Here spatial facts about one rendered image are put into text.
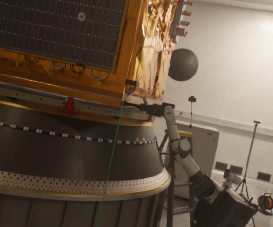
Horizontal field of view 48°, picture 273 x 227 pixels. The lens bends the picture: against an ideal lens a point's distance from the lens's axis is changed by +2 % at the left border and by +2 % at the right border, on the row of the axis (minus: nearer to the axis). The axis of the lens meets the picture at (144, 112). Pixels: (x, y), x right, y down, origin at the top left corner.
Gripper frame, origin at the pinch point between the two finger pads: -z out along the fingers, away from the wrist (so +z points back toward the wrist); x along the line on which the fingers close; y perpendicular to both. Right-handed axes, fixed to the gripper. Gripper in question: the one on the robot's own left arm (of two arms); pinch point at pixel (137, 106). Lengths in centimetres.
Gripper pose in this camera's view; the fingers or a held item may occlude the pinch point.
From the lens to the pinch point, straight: 214.5
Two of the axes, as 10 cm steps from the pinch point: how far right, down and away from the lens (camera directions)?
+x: 1.6, -0.1, 9.9
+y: 2.1, -9.8, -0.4
